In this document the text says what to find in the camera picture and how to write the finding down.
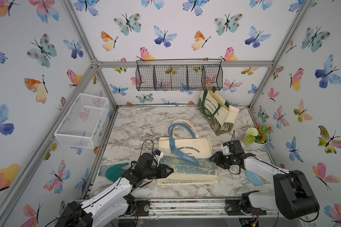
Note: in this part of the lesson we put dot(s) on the green handled canvas tote bag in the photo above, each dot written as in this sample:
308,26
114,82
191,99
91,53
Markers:
220,115

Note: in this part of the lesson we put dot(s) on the potted artificial flower plant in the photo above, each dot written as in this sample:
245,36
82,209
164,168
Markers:
257,136

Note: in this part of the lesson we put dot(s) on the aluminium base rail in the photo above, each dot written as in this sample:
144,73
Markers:
161,208

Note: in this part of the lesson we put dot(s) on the green rubber glove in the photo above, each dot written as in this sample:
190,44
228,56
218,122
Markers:
113,172

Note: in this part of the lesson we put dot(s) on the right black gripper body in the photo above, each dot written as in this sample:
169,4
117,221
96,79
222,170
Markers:
228,160

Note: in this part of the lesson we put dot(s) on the blue handled canvas tote bag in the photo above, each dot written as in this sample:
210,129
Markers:
187,156

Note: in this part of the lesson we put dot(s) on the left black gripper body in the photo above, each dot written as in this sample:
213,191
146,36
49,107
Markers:
152,173

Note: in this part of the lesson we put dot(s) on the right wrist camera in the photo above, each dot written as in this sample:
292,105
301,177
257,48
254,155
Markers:
225,149

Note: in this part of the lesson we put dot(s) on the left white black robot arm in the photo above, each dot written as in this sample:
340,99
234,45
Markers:
74,215

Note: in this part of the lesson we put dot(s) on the starry night canvas tote bag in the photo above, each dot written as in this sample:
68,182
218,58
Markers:
178,179

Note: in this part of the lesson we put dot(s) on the black wire wall basket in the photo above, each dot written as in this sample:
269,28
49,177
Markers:
185,75

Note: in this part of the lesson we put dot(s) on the white mesh wall basket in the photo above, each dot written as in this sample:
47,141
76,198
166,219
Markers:
81,125

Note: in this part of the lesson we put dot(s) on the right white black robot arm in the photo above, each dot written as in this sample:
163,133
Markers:
293,196

